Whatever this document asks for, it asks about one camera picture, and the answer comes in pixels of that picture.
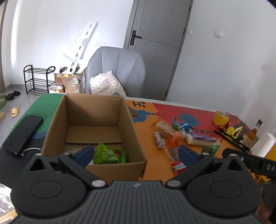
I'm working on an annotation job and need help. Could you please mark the long purple white snack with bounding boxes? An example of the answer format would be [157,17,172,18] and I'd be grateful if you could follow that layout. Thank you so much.
[184,134,220,147]

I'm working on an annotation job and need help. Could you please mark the blue avocado snack packet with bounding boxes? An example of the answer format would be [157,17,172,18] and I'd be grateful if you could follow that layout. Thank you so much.
[172,118,181,131]

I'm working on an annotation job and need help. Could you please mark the black smartphone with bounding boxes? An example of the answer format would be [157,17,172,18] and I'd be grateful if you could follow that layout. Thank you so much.
[1,115,43,154]

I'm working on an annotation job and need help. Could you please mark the small clear brown snack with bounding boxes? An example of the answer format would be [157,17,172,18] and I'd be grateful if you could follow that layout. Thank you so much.
[153,132,166,149]

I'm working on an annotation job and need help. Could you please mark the yellow plastic bag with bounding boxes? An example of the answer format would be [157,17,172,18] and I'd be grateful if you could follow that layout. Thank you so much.
[226,126,243,139]

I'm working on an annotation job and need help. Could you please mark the yellow slipper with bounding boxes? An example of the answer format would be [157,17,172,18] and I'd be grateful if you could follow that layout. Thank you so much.
[10,106,20,118]

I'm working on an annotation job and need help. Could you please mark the white paper roll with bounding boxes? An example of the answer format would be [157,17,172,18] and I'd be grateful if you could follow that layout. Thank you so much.
[251,132,275,158]

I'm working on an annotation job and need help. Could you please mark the white wall switch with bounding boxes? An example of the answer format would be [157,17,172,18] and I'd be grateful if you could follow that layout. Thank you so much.
[216,28,223,38]

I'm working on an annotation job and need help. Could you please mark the grey door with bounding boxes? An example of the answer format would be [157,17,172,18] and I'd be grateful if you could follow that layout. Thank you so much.
[124,0,193,100]

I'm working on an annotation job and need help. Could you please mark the green triangular snack packet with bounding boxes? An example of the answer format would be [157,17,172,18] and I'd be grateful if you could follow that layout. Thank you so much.
[201,145,220,156]

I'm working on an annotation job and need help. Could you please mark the white perforated board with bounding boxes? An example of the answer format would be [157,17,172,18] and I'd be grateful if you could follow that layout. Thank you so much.
[62,21,98,74]

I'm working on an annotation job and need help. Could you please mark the black folding stand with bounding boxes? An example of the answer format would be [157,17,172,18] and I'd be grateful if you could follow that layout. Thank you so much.
[213,130,252,154]

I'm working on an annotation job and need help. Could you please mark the red striped snack packet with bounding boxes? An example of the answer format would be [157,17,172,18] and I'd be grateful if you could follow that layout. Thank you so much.
[165,147,187,175]

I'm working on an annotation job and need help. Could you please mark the black shoe rack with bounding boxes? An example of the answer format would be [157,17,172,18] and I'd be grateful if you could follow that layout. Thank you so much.
[23,64,56,96]

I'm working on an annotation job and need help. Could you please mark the colourful table mat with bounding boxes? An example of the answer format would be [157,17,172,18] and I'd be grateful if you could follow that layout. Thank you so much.
[0,92,276,190]

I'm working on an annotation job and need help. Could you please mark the black door handle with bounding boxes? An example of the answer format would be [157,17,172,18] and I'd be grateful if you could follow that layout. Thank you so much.
[130,30,142,46]

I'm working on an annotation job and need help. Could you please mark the black sandals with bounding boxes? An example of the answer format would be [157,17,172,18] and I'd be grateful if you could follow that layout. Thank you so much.
[5,90,21,101]

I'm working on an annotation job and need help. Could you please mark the brown cardboard box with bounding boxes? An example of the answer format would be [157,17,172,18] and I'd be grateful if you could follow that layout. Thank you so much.
[42,94,147,183]

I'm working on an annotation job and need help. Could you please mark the orange cracker packet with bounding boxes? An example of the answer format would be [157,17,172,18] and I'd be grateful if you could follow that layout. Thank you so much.
[153,121,183,148]

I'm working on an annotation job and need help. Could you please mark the grey armchair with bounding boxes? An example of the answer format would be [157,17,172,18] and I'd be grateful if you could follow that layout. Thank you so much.
[84,47,145,98]

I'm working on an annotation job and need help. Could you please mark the brown paper bag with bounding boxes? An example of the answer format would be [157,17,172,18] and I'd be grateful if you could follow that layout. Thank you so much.
[55,73,80,93]

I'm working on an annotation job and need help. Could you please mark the white dotted pillow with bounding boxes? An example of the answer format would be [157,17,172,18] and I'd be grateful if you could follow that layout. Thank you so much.
[90,70,127,97]

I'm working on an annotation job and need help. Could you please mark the person's left hand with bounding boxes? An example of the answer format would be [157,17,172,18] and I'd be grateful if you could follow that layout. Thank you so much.
[256,181,275,223]

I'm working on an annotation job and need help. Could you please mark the yellow tape roll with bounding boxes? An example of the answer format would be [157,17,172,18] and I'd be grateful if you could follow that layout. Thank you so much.
[212,111,230,126]

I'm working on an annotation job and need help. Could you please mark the amber glass bottle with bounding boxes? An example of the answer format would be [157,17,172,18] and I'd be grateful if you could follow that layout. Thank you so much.
[242,119,263,148]

